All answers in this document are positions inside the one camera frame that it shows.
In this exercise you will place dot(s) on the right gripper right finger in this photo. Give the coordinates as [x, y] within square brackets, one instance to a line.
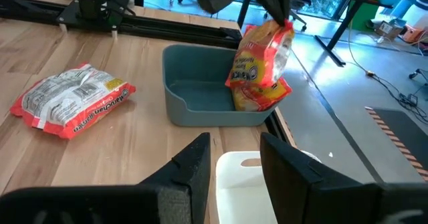
[294, 190]

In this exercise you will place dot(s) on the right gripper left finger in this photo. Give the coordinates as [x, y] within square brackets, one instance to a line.
[190, 170]

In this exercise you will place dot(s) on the white plastic bin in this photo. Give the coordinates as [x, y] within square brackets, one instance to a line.
[240, 190]

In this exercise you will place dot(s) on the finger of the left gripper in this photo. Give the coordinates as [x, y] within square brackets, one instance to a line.
[277, 0]

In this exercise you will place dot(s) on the black frame desk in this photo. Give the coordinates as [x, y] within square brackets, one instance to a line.
[337, 33]

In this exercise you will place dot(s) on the hazard striped floor mat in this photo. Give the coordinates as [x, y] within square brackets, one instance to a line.
[408, 133]

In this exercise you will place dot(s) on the teal plastic bin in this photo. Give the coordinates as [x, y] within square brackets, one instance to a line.
[194, 97]

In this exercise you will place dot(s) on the black aluminium table frame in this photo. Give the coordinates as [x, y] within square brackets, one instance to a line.
[187, 33]

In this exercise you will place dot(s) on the cardboard box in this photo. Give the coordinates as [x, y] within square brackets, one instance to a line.
[389, 28]

